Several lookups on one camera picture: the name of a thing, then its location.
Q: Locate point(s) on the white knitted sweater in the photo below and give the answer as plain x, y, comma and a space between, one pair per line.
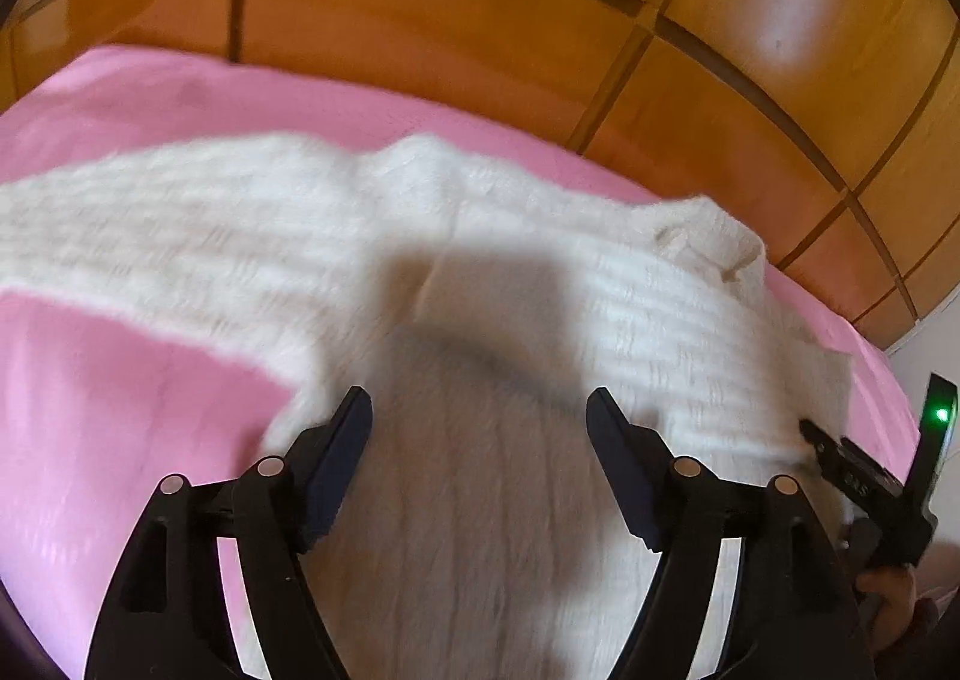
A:
301, 259

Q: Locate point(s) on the wooden panelled wardrobe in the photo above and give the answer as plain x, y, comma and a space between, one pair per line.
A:
829, 126

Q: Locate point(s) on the right hand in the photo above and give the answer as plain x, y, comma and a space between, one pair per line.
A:
896, 590

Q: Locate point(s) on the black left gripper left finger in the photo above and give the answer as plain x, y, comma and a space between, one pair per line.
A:
199, 551

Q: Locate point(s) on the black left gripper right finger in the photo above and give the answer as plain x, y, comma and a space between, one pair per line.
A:
792, 614

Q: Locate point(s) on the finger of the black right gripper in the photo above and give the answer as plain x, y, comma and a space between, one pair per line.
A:
844, 462

